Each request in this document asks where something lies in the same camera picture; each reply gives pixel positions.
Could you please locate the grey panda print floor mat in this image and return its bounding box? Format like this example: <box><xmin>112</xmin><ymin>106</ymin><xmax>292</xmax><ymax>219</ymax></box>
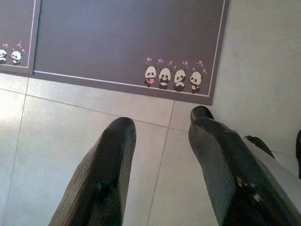
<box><xmin>32</xmin><ymin>0</ymin><xmax>230</xmax><ymax>106</ymax></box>
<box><xmin>0</xmin><ymin>0</ymin><xmax>42</xmax><ymax>76</ymax></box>

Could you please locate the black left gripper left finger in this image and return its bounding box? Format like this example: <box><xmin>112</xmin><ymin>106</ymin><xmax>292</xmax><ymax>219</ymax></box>
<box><xmin>48</xmin><ymin>117</ymin><xmax>137</xmax><ymax>226</ymax></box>

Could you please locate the grey robot leg black foot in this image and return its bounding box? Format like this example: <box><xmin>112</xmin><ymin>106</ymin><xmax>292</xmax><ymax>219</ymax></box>
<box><xmin>190</xmin><ymin>105</ymin><xmax>301</xmax><ymax>210</ymax></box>

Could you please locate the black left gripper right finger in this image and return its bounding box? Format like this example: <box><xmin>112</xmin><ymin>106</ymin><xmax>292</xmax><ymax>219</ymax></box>
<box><xmin>188</xmin><ymin>117</ymin><xmax>301</xmax><ymax>226</ymax></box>

